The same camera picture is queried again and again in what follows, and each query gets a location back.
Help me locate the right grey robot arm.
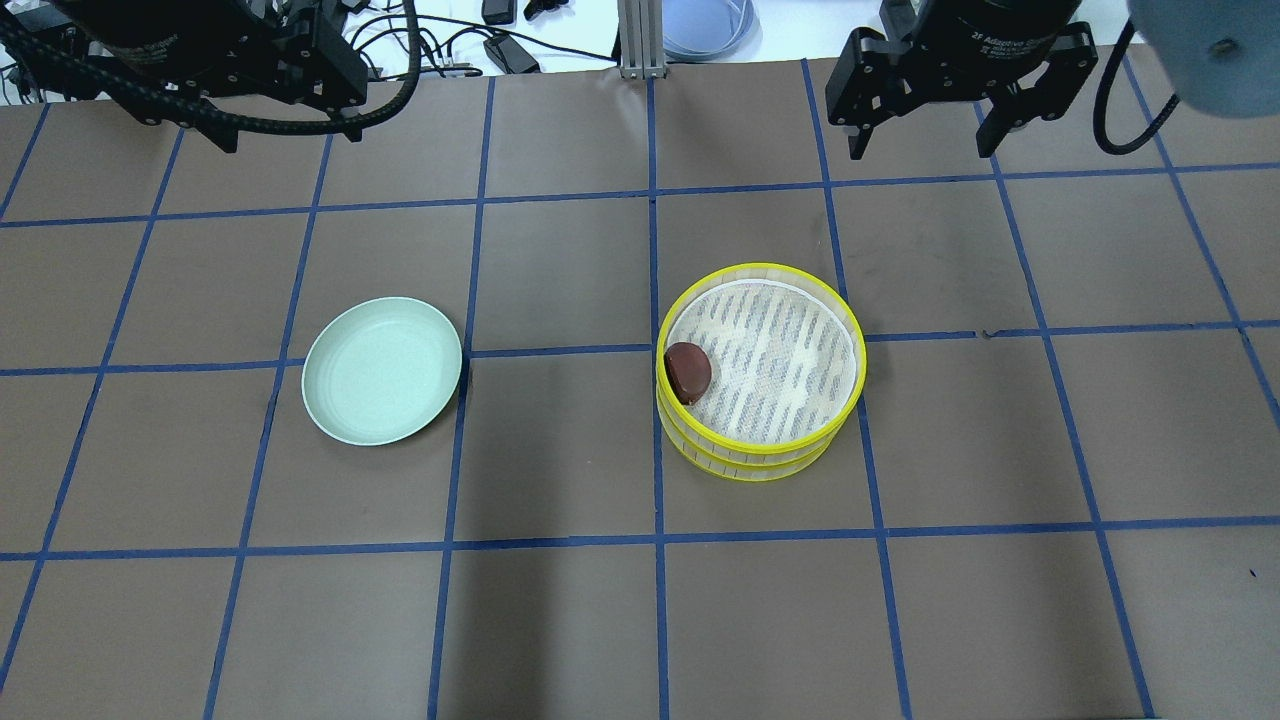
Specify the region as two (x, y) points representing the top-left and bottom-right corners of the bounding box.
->
(824, 1), (1279, 160)

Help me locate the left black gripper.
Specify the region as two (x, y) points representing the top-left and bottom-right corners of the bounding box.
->
(3, 1), (369, 152)

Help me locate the blue plate stack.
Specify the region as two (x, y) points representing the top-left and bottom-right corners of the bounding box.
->
(660, 1), (756, 61)

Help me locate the aluminium profile post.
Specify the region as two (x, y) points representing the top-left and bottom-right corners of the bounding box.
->
(617, 0), (668, 79)

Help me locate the dark red bun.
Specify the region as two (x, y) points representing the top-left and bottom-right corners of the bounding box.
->
(663, 342), (713, 406)

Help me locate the light green plate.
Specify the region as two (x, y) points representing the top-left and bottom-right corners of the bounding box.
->
(300, 297), (463, 447)

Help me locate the yellow rimmed steamer basket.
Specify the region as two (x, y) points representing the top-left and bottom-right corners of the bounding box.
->
(657, 398), (841, 482)
(655, 263), (868, 468)

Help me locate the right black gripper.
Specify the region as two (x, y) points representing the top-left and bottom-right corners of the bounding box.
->
(824, 1), (1098, 161)

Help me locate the white steamer liner cloth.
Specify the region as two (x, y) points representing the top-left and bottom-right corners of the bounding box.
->
(664, 277), (867, 451)

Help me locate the black power adapter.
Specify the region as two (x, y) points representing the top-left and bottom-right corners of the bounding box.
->
(483, 33), (541, 76)

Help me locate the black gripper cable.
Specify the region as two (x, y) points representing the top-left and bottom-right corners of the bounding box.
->
(0, 0), (421, 138)
(1092, 20), (1183, 156)

